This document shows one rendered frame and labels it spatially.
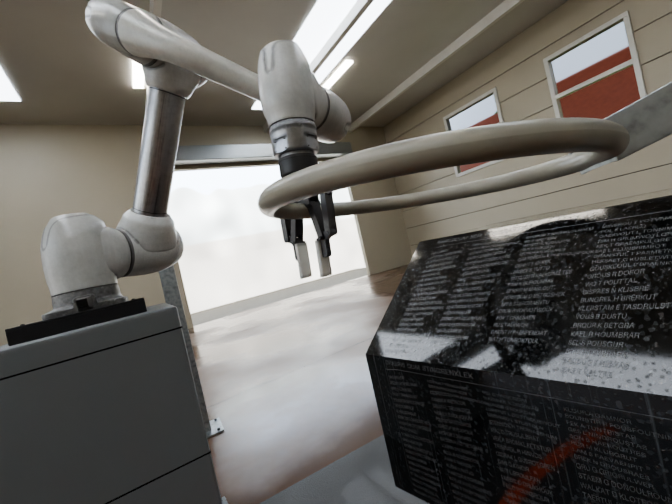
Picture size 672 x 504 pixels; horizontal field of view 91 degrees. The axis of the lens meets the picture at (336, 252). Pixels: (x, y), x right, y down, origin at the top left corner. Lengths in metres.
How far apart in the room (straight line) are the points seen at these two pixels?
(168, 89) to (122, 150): 6.39
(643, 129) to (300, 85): 0.49
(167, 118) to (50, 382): 0.74
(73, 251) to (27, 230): 6.17
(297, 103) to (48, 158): 6.99
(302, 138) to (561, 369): 0.54
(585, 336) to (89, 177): 7.26
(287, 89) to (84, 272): 0.74
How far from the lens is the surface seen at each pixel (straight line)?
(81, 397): 1.01
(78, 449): 1.04
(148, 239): 1.19
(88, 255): 1.11
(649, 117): 0.52
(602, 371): 0.54
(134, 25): 1.01
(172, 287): 2.08
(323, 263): 0.63
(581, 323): 0.57
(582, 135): 0.37
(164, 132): 1.17
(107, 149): 7.53
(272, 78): 0.67
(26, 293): 7.19
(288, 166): 0.63
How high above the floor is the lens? 0.85
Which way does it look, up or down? level
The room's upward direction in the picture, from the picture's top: 13 degrees counter-clockwise
